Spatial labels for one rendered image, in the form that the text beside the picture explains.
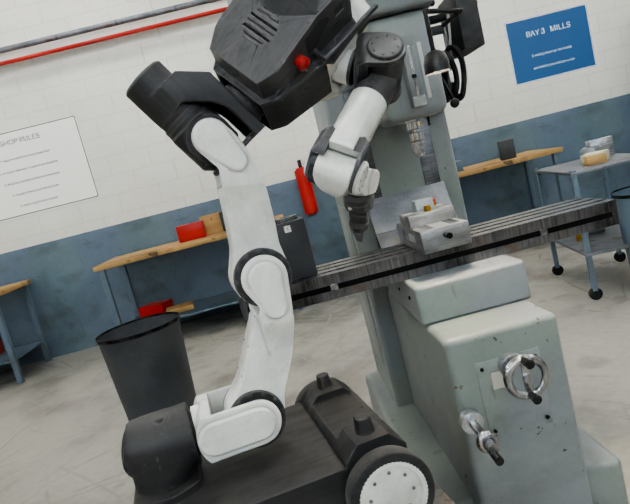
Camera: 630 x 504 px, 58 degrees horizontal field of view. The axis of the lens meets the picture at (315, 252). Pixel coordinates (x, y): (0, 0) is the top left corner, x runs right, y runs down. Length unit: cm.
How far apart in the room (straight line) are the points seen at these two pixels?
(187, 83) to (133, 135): 489
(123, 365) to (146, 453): 184
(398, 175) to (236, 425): 126
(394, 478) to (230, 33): 105
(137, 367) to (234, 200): 200
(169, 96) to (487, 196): 536
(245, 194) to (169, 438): 60
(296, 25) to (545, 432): 124
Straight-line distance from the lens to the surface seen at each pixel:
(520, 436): 174
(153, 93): 138
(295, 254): 183
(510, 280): 178
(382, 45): 137
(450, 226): 174
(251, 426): 142
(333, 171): 125
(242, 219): 137
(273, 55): 130
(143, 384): 327
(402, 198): 227
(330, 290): 179
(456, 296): 173
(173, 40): 631
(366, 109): 130
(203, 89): 137
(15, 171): 662
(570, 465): 183
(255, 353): 142
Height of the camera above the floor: 123
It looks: 8 degrees down
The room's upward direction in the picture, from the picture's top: 14 degrees counter-clockwise
